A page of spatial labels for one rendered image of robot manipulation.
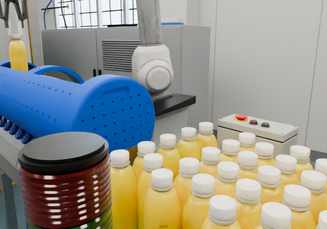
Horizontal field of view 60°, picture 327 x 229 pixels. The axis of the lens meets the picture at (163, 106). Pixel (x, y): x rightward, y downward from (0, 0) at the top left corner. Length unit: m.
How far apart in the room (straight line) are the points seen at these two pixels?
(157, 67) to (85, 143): 0.97
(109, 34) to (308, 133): 2.37
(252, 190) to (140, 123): 0.47
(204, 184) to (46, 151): 0.32
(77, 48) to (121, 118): 2.66
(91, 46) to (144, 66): 2.06
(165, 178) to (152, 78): 0.73
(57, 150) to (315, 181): 0.44
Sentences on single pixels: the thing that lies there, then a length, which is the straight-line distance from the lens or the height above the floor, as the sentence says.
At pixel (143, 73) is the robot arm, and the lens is 1.19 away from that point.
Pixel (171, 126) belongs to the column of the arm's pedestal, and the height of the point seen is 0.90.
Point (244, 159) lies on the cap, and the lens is 0.59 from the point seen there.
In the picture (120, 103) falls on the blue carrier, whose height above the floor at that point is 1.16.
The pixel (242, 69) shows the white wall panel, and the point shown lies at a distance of 3.56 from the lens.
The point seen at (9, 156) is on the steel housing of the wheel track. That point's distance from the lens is 1.35.
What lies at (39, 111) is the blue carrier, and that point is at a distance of 0.92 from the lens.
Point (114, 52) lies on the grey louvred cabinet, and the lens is 2.95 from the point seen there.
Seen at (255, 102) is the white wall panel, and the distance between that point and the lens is 3.56.
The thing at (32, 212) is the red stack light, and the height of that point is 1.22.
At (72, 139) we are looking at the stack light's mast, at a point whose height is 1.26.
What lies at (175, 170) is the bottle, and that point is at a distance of 0.69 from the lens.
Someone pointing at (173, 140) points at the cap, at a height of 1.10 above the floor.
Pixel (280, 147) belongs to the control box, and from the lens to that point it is 0.79.
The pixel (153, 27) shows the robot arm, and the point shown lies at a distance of 1.23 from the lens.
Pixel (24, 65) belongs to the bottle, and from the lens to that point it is 1.43.
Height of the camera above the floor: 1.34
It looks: 14 degrees down
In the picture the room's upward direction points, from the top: straight up
